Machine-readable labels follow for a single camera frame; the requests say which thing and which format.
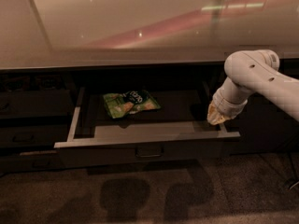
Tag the green snack bag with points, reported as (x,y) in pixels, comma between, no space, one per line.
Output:
(120,105)

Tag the black chair base leg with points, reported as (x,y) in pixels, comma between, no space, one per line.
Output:
(294,181)

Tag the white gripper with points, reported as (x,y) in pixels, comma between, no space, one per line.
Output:
(226,105)

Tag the dark cabinet door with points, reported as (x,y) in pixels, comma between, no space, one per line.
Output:
(263,127)

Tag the dark drawer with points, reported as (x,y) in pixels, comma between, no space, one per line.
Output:
(177,131)
(31,161)
(29,104)
(30,136)

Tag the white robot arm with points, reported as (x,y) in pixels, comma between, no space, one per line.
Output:
(250,71)

